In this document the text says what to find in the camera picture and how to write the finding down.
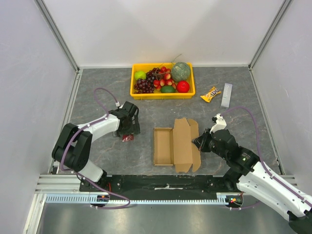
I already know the small red packet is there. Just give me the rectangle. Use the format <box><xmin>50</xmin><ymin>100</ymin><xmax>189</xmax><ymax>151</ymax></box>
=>
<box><xmin>122</xmin><ymin>134</ymin><xmax>134</xmax><ymax>142</ymax></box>

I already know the brown cardboard box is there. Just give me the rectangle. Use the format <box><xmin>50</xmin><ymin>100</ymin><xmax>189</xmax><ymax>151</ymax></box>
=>
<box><xmin>154</xmin><ymin>118</ymin><xmax>201</xmax><ymax>173</ymax></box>

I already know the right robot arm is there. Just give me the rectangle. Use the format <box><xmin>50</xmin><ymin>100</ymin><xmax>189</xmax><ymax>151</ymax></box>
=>
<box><xmin>192</xmin><ymin>129</ymin><xmax>312</xmax><ymax>234</ymax></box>

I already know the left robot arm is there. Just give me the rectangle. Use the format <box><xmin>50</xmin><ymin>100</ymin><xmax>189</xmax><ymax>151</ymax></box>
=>
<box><xmin>52</xmin><ymin>101</ymin><xmax>140</xmax><ymax>192</ymax></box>

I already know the purple grape bunch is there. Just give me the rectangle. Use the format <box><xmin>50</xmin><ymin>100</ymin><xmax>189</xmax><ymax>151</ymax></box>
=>
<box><xmin>133</xmin><ymin>68</ymin><xmax>157</xmax><ymax>94</ymax></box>

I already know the green apple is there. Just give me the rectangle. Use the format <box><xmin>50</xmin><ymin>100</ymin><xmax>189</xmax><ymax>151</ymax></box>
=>
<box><xmin>134</xmin><ymin>71</ymin><xmax>146</xmax><ymax>80</ymax></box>

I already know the green avocado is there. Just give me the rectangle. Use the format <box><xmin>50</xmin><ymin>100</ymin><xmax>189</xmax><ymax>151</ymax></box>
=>
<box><xmin>160</xmin><ymin>85</ymin><xmax>176</xmax><ymax>93</ymax></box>

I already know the yellow plastic tray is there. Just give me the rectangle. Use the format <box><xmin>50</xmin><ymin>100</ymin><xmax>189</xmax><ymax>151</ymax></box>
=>
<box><xmin>130</xmin><ymin>62</ymin><xmax>196</xmax><ymax>100</ymax></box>

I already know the yellow candy packet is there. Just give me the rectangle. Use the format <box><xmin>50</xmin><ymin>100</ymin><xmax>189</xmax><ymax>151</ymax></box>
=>
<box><xmin>200</xmin><ymin>86</ymin><xmax>221</xmax><ymax>103</ymax></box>

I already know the red tomato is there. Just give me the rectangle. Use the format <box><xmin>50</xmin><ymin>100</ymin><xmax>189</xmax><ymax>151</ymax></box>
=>
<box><xmin>176</xmin><ymin>81</ymin><xmax>190</xmax><ymax>93</ymax></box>

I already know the green netted melon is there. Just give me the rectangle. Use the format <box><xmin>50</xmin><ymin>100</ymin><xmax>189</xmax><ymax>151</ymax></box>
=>
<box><xmin>171</xmin><ymin>62</ymin><xmax>191</xmax><ymax>82</ymax></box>

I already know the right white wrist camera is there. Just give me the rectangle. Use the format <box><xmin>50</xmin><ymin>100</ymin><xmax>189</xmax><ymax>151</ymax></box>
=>
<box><xmin>210</xmin><ymin>114</ymin><xmax>227</xmax><ymax>134</ymax></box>

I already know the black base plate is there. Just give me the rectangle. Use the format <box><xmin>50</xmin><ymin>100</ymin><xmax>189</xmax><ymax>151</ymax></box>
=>
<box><xmin>95</xmin><ymin>175</ymin><xmax>240</xmax><ymax>194</ymax></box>

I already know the slotted cable duct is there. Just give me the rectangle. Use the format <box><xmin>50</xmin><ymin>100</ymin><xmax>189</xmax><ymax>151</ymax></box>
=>
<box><xmin>45</xmin><ymin>194</ymin><xmax>229</xmax><ymax>205</ymax></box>

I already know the aluminium front rail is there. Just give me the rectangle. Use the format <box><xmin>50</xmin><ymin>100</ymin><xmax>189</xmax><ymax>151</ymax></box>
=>
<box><xmin>35</xmin><ymin>174</ymin><xmax>300</xmax><ymax>195</ymax></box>

